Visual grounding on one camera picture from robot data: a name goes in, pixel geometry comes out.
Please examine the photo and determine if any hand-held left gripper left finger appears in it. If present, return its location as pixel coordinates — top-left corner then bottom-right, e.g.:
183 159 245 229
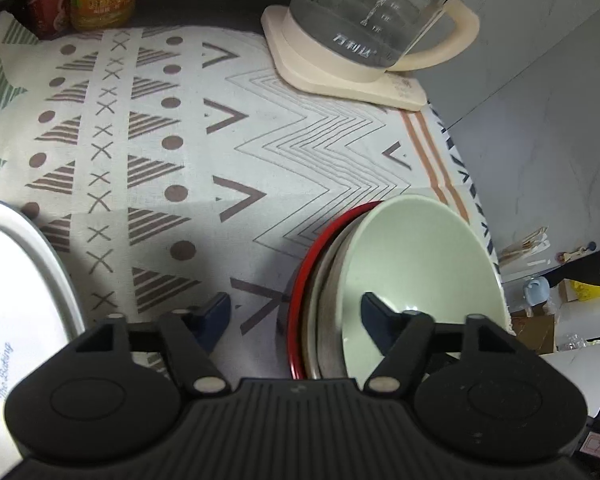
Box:
75 291 232 396

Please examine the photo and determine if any yellow packet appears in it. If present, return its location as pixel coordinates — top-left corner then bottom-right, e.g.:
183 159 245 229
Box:
570 280 600 303

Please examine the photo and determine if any glass kettle with cream handle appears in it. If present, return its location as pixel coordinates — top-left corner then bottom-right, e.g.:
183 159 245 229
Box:
286 0 481 83

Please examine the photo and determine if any blue plastic bottle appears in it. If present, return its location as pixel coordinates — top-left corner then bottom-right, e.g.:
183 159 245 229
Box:
522 276 551 311

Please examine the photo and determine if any green bowl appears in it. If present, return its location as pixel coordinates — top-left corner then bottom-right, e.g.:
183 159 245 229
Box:
316 195 508 381

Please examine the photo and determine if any cream kettle base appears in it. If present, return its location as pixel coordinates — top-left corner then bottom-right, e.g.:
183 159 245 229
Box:
260 4 429 112

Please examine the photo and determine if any beige plate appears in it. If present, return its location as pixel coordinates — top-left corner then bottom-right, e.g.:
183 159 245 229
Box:
300 220 353 381

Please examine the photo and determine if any white printed tray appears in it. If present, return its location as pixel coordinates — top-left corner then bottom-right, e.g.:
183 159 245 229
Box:
0 196 87 480

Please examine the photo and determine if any patterned tablecloth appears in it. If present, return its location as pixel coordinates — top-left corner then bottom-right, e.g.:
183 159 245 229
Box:
0 10 513 386

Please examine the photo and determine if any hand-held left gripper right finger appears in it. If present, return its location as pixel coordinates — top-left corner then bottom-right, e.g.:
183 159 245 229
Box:
361 293 523 396

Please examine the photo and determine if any cardboard box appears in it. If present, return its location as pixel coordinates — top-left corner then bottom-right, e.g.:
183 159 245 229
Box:
510 310 556 356

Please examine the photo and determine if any red plate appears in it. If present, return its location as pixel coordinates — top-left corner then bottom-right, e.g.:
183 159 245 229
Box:
286 201 386 381

